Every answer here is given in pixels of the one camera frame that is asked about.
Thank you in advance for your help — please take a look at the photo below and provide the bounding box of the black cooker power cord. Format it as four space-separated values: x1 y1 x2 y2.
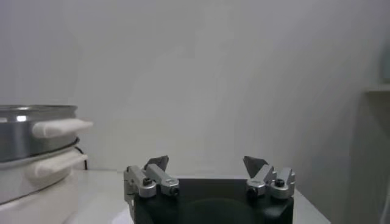
74 146 88 170

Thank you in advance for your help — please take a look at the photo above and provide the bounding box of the white electric cooker base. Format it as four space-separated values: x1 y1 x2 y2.
0 145 89 224

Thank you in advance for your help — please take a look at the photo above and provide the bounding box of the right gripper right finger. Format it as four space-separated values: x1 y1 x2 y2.
243 155 296 200

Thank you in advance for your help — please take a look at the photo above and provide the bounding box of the white round plate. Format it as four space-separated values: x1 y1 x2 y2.
114 205 137 224

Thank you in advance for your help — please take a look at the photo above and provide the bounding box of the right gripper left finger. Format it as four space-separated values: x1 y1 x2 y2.
123 155 180 200

